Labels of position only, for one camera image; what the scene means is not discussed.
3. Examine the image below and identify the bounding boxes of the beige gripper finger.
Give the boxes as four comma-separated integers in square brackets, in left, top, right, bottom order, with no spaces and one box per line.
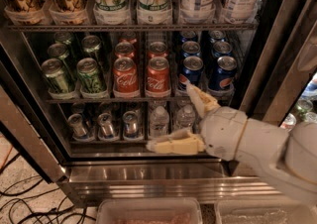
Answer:
[186,83,220,118]
[147,130,205,155]

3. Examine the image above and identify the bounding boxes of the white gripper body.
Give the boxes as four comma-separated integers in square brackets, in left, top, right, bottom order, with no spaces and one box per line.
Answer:
[200,106,248,161]

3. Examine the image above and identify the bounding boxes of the green can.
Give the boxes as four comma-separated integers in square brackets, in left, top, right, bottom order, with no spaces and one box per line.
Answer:
[41,58,75,94]
[81,35,103,64]
[76,57,106,93]
[53,32,76,53]
[46,43,77,80]

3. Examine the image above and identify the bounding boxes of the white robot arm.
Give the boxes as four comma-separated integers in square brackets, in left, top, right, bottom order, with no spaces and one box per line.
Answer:
[147,84,317,204]

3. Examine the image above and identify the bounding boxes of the front right pepsi can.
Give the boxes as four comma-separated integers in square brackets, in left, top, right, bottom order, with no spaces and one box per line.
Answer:
[208,56,237,90]

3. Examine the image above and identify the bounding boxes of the pepsi can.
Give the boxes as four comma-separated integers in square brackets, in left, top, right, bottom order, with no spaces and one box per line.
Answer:
[208,56,237,90]
[212,41,232,57]
[180,41,201,59]
[177,31,198,44]
[178,56,204,90]
[208,30,226,44]

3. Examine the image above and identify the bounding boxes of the front left pepsi can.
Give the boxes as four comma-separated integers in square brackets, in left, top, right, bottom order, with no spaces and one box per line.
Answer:
[178,56,204,90]

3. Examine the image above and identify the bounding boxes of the front right coca-cola can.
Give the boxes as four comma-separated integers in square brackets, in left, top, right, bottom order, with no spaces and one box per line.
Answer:
[147,56,169,93]

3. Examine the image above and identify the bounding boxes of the coca-cola can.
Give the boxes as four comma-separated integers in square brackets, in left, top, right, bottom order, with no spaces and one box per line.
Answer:
[147,56,169,93]
[113,57,139,93]
[115,42,136,59]
[148,41,168,58]
[119,32,138,45]

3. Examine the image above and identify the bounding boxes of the middle left pepsi can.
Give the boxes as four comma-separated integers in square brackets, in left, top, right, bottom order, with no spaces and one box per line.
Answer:
[180,41,201,59]

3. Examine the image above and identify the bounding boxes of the middle right pepsi can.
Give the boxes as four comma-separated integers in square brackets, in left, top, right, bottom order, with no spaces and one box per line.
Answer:
[212,41,232,57]

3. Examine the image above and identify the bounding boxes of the right silver slim can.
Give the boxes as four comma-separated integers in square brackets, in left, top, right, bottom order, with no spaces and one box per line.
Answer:
[123,111,139,139]

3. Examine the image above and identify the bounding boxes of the silver slim can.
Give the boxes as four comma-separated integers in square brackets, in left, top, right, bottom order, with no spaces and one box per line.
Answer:
[67,113,89,138]
[97,112,115,138]
[123,111,139,139]

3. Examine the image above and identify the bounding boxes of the back right pepsi can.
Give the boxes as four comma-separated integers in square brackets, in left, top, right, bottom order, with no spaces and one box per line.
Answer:
[208,30,226,44]

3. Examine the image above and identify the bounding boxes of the back left pepsi can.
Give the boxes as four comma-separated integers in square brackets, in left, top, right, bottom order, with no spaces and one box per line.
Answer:
[177,31,198,44]

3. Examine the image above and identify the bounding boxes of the middle right coca-cola can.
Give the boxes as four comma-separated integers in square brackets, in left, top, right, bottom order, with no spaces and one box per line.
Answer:
[148,41,168,58]

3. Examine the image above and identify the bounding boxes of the glass fridge door right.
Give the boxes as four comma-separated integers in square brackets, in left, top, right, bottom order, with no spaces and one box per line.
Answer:
[240,0,317,125]

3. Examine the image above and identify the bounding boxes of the middle silver slim can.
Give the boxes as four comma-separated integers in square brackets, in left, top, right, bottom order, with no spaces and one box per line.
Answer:
[97,112,115,138]

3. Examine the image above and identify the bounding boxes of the front left coca-cola can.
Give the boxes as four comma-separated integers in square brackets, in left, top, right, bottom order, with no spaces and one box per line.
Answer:
[113,57,139,93]

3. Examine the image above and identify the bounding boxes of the middle left coca-cola can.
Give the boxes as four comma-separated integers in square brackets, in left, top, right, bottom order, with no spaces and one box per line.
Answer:
[115,42,136,59]

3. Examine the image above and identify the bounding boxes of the back left coca-cola can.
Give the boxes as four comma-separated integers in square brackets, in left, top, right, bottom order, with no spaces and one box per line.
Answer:
[119,32,138,45]

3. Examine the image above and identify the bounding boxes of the left silver slim can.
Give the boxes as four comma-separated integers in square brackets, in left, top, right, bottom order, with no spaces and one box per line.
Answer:
[67,113,89,138]

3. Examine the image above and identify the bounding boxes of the steel fridge cabinet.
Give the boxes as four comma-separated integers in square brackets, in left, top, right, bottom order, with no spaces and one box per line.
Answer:
[0,0,317,208]

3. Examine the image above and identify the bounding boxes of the open fridge door left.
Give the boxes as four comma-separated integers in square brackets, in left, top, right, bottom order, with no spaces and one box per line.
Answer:
[0,86,65,182]

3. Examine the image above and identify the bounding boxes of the middle water bottle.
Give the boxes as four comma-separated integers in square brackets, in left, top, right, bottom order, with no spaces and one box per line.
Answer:
[174,105,196,130]

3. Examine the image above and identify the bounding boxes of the water bottle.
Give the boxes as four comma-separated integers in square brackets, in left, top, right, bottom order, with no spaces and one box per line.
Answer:
[150,106,169,138]
[174,105,196,130]

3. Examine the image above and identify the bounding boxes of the left water bottle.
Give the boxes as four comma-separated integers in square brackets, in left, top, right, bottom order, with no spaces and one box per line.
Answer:
[150,106,169,138]

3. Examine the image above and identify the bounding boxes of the right clear plastic bin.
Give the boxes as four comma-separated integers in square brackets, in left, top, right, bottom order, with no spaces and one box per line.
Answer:
[215,199,317,224]

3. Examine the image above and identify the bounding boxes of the clear plastic bin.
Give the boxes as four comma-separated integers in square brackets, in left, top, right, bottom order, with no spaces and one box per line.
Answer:
[95,197,203,224]
[215,199,317,224]

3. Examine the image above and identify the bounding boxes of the left clear plastic bin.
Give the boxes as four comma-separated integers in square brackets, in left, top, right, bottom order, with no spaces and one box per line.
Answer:
[95,197,203,224]

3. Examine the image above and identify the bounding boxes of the black floor cables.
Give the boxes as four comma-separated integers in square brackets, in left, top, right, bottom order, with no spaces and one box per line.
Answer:
[0,153,97,224]

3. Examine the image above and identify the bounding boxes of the top wire shelf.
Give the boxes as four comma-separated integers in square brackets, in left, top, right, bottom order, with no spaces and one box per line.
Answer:
[5,23,258,32]

